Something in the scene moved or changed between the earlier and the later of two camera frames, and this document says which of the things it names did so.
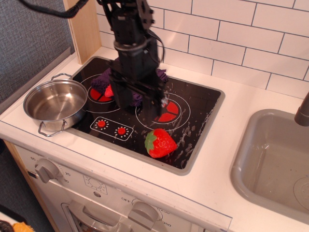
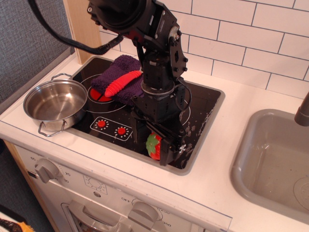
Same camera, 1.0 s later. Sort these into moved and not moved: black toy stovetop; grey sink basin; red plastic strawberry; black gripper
Moved: black gripper
Not moved: red plastic strawberry; grey sink basin; black toy stovetop
